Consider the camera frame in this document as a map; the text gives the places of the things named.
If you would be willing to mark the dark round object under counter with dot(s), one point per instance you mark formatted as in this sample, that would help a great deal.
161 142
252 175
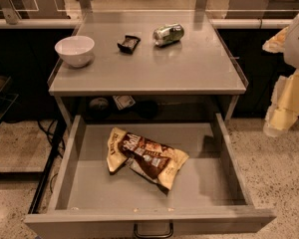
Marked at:
99 107

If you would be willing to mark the green soda can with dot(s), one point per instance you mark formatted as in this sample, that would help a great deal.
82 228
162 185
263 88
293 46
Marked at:
167 34

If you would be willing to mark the grey counter cabinet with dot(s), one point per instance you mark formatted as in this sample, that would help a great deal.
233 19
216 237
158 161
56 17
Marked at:
198 65

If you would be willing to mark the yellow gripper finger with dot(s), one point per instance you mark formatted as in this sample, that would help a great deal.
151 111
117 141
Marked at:
284 109
276 44

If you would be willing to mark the white bowl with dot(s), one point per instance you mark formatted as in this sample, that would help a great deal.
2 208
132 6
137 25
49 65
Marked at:
76 51

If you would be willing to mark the black drawer handle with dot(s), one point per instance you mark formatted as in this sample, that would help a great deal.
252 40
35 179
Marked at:
142 232

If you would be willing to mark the brown chip bag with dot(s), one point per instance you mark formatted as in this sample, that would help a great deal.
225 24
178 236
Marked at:
154 161

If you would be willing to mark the patterned packet under counter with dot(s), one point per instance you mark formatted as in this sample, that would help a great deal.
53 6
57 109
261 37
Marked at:
123 102

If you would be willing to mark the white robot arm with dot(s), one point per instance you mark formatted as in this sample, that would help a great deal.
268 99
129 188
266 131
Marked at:
291 53

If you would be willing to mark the small black snack packet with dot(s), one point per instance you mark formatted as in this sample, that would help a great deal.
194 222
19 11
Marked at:
129 44

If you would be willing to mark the grey open top drawer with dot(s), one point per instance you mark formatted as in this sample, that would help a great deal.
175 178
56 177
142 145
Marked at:
209 194

